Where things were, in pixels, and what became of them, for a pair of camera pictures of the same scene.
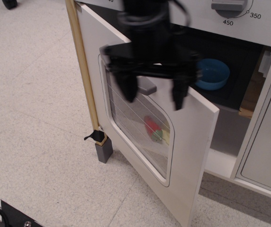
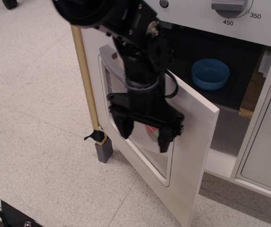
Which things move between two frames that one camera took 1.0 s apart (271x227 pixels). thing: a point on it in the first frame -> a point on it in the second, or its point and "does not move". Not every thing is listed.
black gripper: (152, 52) -> (148, 106)
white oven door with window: (165, 150) does not move
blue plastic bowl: (215, 74) does not move
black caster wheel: (10, 4) does not move
